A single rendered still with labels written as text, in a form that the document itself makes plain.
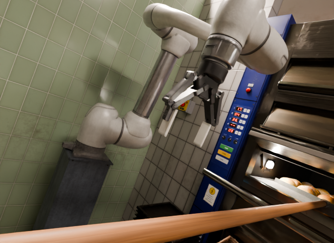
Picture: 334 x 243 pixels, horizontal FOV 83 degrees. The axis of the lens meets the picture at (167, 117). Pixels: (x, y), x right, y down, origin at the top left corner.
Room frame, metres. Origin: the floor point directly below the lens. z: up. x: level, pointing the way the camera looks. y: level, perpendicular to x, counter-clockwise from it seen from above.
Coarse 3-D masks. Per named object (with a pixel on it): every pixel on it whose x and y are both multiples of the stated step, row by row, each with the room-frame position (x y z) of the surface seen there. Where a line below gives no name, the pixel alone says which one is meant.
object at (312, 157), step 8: (256, 136) 0.94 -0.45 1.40; (264, 136) 0.91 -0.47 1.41; (264, 144) 0.99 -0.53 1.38; (272, 144) 0.91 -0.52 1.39; (280, 144) 0.85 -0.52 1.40; (288, 144) 0.83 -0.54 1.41; (296, 144) 0.82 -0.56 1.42; (280, 152) 0.97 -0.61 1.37; (288, 152) 0.90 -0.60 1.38; (296, 152) 0.83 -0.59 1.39; (304, 152) 0.78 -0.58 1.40; (312, 152) 0.77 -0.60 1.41; (320, 152) 0.75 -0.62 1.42; (296, 160) 0.96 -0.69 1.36; (304, 160) 0.88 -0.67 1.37; (312, 160) 0.82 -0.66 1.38; (320, 160) 0.77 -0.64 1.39; (328, 160) 0.72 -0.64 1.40; (320, 168) 0.88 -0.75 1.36; (328, 168) 0.82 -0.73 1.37
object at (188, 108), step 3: (189, 102) 1.45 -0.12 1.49; (192, 102) 1.47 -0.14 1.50; (186, 105) 1.45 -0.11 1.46; (189, 105) 1.45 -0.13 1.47; (192, 105) 1.47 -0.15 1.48; (180, 108) 1.49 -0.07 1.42; (183, 108) 1.47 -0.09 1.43; (186, 108) 1.45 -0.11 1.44; (189, 108) 1.46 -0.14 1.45; (192, 108) 1.48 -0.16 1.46; (183, 111) 1.47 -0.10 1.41; (186, 111) 1.45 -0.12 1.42; (189, 111) 1.47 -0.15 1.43
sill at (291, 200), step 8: (248, 176) 1.06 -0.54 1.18; (256, 184) 1.01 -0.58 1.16; (264, 184) 0.99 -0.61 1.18; (264, 192) 0.98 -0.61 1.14; (272, 192) 0.95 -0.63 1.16; (280, 192) 0.94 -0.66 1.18; (280, 200) 0.92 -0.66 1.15; (288, 200) 0.90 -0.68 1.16; (296, 200) 0.89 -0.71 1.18; (312, 216) 0.82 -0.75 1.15; (320, 216) 0.80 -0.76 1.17; (328, 216) 0.80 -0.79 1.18; (328, 224) 0.78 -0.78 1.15
